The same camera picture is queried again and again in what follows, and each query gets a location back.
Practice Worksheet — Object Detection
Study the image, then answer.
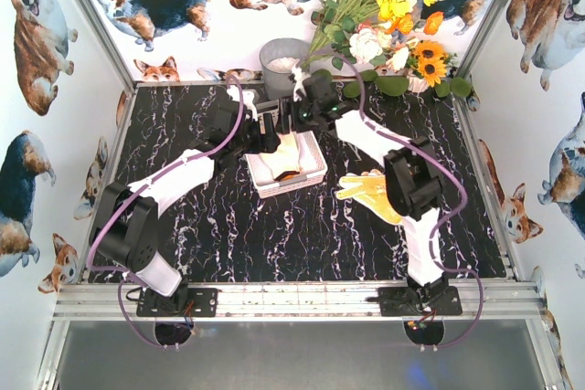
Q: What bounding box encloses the beige knit glove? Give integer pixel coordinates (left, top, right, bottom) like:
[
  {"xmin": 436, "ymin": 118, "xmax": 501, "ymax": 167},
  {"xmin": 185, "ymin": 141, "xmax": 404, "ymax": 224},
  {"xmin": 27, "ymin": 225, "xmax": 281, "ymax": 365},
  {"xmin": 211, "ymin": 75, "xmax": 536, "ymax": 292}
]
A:
[{"xmin": 264, "ymin": 133, "xmax": 301, "ymax": 181}]

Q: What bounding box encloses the white perforated storage basket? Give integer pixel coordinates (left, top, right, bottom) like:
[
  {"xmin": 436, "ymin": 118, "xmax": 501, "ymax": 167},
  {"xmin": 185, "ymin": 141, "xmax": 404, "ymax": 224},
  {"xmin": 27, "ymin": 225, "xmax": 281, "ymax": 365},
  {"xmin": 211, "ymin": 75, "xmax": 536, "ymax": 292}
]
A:
[{"xmin": 245, "ymin": 132, "xmax": 328, "ymax": 198}]

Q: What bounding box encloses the orange dotted glove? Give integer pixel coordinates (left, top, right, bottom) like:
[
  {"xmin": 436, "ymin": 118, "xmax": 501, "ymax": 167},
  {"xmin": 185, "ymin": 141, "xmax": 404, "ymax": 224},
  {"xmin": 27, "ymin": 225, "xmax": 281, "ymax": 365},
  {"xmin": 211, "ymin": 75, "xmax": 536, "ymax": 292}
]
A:
[{"xmin": 335, "ymin": 169, "xmax": 402, "ymax": 226}]

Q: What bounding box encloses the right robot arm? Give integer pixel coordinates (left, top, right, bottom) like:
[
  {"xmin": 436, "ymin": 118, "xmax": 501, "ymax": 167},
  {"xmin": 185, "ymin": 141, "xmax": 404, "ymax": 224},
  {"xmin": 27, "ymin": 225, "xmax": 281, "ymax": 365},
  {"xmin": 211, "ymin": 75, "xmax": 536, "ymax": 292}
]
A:
[{"xmin": 277, "ymin": 69, "xmax": 444, "ymax": 287}]

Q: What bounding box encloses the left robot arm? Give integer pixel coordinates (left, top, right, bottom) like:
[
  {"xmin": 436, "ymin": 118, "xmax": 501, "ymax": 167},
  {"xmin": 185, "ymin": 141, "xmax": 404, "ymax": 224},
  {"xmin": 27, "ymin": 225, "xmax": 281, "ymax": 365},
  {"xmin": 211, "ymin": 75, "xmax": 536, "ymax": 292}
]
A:
[{"xmin": 86, "ymin": 100, "xmax": 291, "ymax": 298}]

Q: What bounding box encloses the grey metal bucket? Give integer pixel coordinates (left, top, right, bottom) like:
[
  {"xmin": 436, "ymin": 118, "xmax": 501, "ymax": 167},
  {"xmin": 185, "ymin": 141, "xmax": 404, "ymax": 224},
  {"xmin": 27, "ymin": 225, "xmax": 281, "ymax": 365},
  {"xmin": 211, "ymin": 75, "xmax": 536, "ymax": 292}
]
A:
[{"xmin": 259, "ymin": 37, "xmax": 309, "ymax": 100}]

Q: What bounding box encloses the artificial flower bouquet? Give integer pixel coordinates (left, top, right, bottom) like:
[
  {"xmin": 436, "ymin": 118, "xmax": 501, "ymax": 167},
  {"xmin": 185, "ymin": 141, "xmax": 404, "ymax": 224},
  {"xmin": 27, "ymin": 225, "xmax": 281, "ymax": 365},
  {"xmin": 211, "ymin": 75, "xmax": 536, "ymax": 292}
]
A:
[{"xmin": 292, "ymin": 0, "xmax": 483, "ymax": 98}]

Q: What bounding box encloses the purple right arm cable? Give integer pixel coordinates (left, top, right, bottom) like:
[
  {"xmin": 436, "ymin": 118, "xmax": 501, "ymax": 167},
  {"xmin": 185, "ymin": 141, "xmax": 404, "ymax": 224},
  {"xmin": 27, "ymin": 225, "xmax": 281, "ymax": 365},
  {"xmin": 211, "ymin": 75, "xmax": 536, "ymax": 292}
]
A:
[{"xmin": 331, "ymin": 52, "xmax": 486, "ymax": 349}]

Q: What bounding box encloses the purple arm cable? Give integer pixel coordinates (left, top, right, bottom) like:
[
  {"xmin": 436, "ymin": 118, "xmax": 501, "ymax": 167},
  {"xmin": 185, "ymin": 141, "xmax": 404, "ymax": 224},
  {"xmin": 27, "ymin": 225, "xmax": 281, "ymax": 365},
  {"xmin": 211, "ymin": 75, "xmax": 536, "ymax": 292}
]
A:
[
  {"xmin": 331, "ymin": 52, "xmax": 486, "ymax": 349},
  {"xmin": 86, "ymin": 72, "xmax": 246, "ymax": 350}
]

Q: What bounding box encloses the aluminium front rail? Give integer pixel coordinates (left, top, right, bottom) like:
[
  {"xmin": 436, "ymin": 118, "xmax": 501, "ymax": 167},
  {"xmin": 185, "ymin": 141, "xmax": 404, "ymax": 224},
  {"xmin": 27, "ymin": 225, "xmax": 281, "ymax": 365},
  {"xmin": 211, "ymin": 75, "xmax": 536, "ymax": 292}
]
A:
[{"xmin": 52, "ymin": 279, "xmax": 544, "ymax": 321}]

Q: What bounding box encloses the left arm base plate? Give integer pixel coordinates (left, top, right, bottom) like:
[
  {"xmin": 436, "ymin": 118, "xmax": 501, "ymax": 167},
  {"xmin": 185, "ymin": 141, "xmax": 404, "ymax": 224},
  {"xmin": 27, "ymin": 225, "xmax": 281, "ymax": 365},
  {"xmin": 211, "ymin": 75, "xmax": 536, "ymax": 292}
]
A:
[{"xmin": 136, "ymin": 287, "xmax": 218, "ymax": 317}]

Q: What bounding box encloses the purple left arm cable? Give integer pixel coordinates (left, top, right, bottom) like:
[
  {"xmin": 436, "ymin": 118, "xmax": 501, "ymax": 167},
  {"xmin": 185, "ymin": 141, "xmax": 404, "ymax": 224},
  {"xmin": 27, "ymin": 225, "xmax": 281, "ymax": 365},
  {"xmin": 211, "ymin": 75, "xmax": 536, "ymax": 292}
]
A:
[{"xmin": 86, "ymin": 72, "xmax": 246, "ymax": 350}]

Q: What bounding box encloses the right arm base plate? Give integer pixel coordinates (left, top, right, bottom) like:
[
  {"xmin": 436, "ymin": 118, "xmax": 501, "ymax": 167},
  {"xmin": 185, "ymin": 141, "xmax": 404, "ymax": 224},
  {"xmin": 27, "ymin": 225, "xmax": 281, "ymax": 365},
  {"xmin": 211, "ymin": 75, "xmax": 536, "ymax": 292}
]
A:
[{"xmin": 366, "ymin": 287, "xmax": 463, "ymax": 317}]

